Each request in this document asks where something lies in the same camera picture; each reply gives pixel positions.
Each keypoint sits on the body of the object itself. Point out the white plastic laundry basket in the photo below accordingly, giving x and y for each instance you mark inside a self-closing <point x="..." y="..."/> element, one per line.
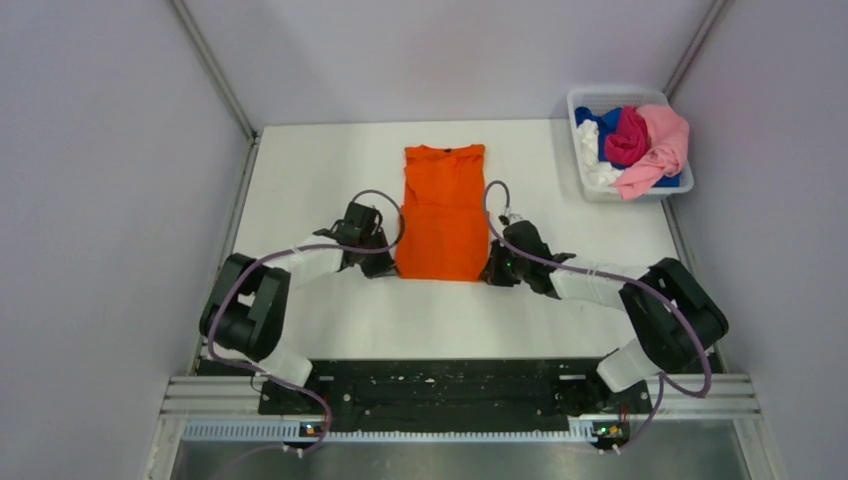
<point x="600" y="100"/>

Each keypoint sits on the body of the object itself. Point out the aluminium frame rail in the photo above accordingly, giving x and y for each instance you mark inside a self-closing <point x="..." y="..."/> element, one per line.
<point x="226" y="408"/>

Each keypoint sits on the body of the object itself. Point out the orange t shirt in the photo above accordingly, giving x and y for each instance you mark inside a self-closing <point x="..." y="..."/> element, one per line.
<point x="446" y="237"/>

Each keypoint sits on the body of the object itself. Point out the pink t shirt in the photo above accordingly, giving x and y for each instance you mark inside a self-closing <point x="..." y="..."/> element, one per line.
<point x="668" y="133"/>

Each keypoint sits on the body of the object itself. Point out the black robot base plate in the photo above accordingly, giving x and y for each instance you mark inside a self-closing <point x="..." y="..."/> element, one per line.
<point x="442" y="396"/>

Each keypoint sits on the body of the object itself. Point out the white t shirt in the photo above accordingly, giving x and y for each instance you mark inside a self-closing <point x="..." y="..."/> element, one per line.
<point x="599" y="173"/>

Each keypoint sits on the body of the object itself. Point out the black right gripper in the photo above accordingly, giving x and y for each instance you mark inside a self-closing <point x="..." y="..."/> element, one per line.
<point x="493" y="274"/>

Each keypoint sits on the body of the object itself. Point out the blue t shirt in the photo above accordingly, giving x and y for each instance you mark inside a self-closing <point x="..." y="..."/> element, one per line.
<point x="607" y="123"/>

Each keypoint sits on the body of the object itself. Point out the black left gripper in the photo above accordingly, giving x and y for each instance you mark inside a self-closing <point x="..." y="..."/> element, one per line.
<point x="385" y="263"/>

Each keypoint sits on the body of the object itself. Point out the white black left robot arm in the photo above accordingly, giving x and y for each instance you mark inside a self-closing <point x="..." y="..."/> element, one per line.
<point x="244" y="315"/>

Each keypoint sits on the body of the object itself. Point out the magenta t shirt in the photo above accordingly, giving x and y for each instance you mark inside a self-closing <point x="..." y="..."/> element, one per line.
<point x="629" y="141"/>

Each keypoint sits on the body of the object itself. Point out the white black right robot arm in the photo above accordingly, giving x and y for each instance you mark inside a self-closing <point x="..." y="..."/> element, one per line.
<point x="674" y="320"/>

